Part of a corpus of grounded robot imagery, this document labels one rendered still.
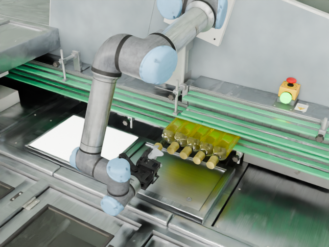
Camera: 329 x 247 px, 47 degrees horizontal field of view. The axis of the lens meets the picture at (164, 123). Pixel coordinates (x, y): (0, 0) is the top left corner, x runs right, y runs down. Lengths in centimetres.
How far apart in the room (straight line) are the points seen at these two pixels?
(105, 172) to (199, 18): 60
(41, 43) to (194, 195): 116
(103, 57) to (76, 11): 97
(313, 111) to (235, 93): 32
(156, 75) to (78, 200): 71
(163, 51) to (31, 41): 113
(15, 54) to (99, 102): 91
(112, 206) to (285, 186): 77
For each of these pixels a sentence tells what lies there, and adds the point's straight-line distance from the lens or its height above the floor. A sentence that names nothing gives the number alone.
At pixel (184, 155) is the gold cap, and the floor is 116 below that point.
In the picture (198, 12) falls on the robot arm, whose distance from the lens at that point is 136.
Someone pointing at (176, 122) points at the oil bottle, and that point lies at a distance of 167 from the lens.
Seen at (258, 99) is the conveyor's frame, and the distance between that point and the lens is 164.
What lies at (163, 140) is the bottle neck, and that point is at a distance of 158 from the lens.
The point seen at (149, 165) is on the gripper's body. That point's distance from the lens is 142.
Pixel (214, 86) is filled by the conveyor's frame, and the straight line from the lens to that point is 170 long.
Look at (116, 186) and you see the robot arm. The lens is 125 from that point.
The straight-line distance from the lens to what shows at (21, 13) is 253.
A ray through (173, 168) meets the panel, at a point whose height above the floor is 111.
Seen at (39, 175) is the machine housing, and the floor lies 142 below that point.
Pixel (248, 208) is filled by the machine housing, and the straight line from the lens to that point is 157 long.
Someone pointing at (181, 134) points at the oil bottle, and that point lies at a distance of 158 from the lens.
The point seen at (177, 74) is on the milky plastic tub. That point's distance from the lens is 184.
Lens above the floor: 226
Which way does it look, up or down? 48 degrees down
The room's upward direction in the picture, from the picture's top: 133 degrees counter-clockwise
